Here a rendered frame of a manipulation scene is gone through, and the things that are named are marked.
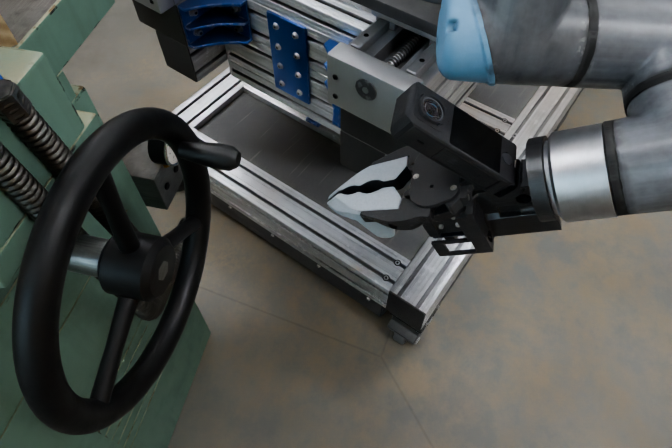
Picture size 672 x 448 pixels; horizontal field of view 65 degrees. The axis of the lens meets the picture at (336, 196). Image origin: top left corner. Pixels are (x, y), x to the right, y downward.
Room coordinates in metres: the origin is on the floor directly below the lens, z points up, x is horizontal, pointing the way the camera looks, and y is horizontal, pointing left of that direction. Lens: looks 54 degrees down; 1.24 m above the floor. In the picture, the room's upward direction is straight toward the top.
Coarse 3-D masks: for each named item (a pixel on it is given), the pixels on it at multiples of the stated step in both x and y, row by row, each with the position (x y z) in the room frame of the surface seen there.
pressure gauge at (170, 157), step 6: (150, 144) 0.49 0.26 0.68; (156, 144) 0.49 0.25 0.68; (162, 144) 0.49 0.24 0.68; (150, 150) 0.49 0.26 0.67; (156, 150) 0.49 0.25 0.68; (162, 150) 0.49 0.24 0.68; (168, 150) 0.49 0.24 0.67; (150, 156) 0.49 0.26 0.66; (156, 156) 0.48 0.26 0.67; (162, 156) 0.48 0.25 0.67; (168, 156) 0.49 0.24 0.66; (174, 156) 0.50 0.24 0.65; (156, 162) 0.49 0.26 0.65; (162, 162) 0.48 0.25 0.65; (168, 162) 0.48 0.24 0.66; (174, 162) 0.50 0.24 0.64
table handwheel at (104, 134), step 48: (96, 144) 0.25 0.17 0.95; (48, 192) 0.21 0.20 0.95; (96, 192) 0.22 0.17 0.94; (192, 192) 0.34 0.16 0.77; (48, 240) 0.18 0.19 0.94; (96, 240) 0.25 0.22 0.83; (144, 240) 0.24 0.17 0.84; (192, 240) 0.31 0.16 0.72; (48, 288) 0.15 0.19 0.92; (144, 288) 0.20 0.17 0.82; (192, 288) 0.27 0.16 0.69; (48, 336) 0.13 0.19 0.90; (48, 384) 0.11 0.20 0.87; (96, 384) 0.13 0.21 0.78; (144, 384) 0.15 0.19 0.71
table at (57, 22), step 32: (0, 0) 0.51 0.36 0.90; (32, 0) 0.51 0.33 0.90; (64, 0) 0.51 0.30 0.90; (96, 0) 0.56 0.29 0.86; (32, 32) 0.45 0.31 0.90; (64, 32) 0.49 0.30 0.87; (64, 64) 0.47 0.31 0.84; (96, 128) 0.36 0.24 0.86; (32, 224) 0.25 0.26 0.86; (0, 256) 0.21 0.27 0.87
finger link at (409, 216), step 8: (408, 200) 0.27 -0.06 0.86; (400, 208) 0.26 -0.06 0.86; (408, 208) 0.26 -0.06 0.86; (416, 208) 0.26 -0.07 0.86; (424, 208) 0.26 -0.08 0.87; (432, 208) 0.26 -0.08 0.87; (368, 216) 0.27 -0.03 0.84; (376, 216) 0.26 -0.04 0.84; (384, 216) 0.26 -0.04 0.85; (392, 216) 0.26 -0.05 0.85; (400, 216) 0.25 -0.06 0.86; (408, 216) 0.25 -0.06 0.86; (416, 216) 0.25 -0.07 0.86; (424, 216) 0.25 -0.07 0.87; (432, 216) 0.25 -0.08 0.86; (384, 224) 0.26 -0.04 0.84; (392, 224) 0.26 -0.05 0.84; (400, 224) 0.25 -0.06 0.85; (408, 224) 0.25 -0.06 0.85; (416, 224) 0.25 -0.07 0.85
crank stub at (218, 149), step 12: (180, 144) 0.33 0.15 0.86; (192, 144) 0.33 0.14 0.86; (204, 144) 0.33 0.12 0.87; (216, 144) 0.33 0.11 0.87; (180, 156) 0.32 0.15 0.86; (192, 156) 0.32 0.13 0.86; (204, 156) 0.32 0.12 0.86; (216, 156) 0.32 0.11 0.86; (228, 156) 0.32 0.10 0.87; (240, 156) 0.32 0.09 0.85; (216, 168) 0.31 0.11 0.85; (228, 168) 0.31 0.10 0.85
